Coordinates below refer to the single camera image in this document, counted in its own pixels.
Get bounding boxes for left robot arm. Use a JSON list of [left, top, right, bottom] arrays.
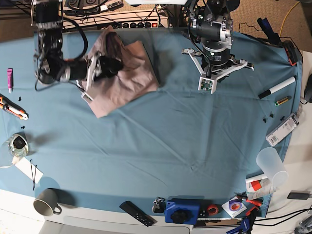
[[182, 0, 254, 94]]

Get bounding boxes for power strip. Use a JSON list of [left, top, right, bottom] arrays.
[[68, 16, 172, 28]]

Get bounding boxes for pink T-shirt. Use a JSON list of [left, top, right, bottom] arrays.
[[86, 26, 159, 118]]

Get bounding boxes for white paper card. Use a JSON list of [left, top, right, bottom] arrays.
[[15, 157, 43, 184]]

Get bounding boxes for glass jar with black item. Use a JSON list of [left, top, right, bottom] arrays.
[[3, 133, 29, 157]]

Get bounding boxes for teal table cloth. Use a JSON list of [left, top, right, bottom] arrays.
[[0, 28, 302, 214]]

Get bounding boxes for frosted plastic cup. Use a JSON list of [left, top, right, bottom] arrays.
[[256, 147, 289, 188]]

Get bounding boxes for white marker pen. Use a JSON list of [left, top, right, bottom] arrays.
[[258, 77, 296, 99]]

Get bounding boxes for white red carton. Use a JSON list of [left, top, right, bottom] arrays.
[[245, 174, 277, 200]]

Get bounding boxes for purple glue tube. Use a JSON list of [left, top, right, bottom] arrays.
[[7, 68, 13, 93]]

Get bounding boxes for black cable ties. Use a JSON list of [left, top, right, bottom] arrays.
[[30, 160, 37, 191]]

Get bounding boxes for black remote control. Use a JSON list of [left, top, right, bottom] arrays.
[[119, 201, 156, 227]]

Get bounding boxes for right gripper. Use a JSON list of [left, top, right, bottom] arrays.
[[78, 51, 123, 101]]

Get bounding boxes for orange utility knife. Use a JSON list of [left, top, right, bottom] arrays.
[[0, 96, 28, 120]]

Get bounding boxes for grey ceramic mug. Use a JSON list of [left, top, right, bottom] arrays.
[[33, 189, 62, 216]]

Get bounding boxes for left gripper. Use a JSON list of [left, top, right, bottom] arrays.
[[182, 48, 254, 94]]

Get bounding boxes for green yellow battery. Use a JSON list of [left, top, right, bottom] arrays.
[[274, 97, 289, 106]]

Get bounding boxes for blue box with knob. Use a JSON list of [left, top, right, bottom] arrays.
[[164, 198, 200, 225]]

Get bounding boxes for white barcode package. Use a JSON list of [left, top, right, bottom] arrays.
[[266, 112, 299, 147]]

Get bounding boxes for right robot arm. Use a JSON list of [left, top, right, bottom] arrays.
[[31, 0, 123, 103]]

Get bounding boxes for red tape roll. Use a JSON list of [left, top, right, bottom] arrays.
[[207, 204, 219, 216]]

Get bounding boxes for disc in paper sleeve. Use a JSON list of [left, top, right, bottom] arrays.
[[221, 196, 247, 218]]

